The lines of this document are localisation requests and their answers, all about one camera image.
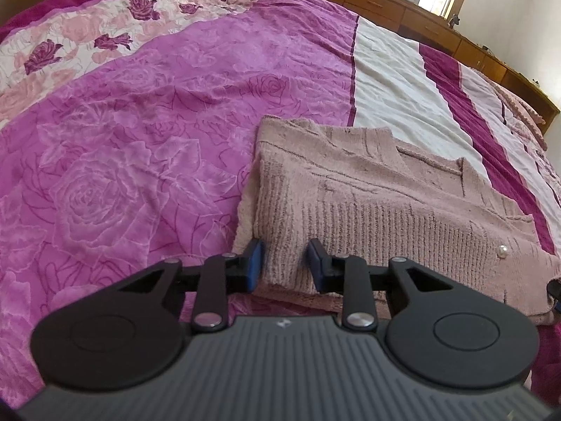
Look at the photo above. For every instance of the pink knit cardigan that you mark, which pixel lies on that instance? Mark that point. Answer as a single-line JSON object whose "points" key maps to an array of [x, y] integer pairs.
{"points": [[361, 192]]}

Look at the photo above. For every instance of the light wooden window cabinet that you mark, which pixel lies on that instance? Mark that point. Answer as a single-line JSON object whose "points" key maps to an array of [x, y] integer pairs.
{"points": [[409, 21]]}

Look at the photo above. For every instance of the striped purple floral bedspread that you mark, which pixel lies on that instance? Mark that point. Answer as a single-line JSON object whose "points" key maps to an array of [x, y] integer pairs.
{"points": [[129, 127]]}

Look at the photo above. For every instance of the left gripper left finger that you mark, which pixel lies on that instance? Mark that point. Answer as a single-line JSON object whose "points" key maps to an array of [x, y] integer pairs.
{"points": [[221, 276]]}

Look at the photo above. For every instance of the pink crochet pillow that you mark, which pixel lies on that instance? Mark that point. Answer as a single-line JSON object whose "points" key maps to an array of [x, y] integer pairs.
{"points": [[522, 111]]}

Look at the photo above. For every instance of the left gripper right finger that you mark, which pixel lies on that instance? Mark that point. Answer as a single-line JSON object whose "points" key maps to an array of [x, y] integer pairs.
{"points": [[348, 276]]}

